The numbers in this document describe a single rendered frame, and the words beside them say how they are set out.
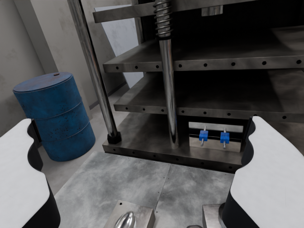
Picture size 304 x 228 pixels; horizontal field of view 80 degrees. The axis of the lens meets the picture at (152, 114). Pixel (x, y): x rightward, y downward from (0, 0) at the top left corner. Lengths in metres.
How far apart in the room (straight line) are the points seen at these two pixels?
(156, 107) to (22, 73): 2.23
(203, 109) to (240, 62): 0.28
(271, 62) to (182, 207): 0.69
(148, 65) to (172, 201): 0.64
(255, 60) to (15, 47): 2.69
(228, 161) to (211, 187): 0.21
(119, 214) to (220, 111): 0.65
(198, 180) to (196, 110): 0.35
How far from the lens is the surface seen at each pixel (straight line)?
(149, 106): 1.05
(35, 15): 2.84
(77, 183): 1.07
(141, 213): 0.77
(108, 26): 3.63
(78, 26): 1.02
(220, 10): 1.12
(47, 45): 2.85
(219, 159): 1.05
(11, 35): 2.97
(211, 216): 0.71
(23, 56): 2.99
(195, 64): 0.89
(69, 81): 2.29
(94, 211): 0.92
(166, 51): 0.85
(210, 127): 1.02
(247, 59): 0.88
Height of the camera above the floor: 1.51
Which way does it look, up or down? 30 degrees down
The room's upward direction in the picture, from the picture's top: 9 degrees counter-clockwise
